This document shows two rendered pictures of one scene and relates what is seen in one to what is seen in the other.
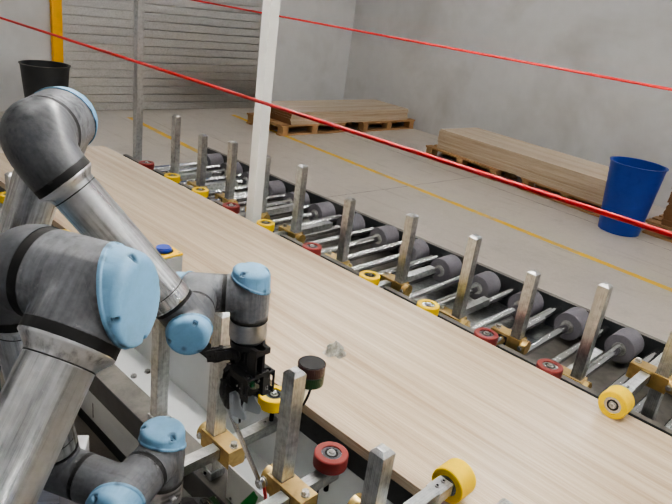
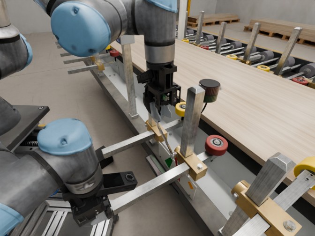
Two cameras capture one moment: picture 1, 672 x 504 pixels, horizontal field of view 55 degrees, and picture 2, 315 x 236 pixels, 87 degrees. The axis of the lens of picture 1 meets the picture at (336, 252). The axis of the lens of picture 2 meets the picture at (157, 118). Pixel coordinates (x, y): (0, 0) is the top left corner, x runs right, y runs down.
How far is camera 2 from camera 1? 0.88 m
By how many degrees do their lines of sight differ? 22
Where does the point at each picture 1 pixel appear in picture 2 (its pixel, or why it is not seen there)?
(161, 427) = (58, 129)
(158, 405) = (131, 110)
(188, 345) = (77, 43)
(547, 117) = (296, 10)
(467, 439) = (307, 139)
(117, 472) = not seen: outside the picture
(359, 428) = (233, 128)
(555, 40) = not seen: outside the picture
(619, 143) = not seen: outside the picture
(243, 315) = (152, 33)
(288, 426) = (190, 127)
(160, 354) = (129, 86)
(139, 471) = (14, 178)
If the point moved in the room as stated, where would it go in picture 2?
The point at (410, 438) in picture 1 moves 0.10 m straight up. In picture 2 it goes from (267, 136) to (278, 115)
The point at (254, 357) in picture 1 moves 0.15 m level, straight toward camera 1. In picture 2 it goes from (163, 74) to (149, 109)
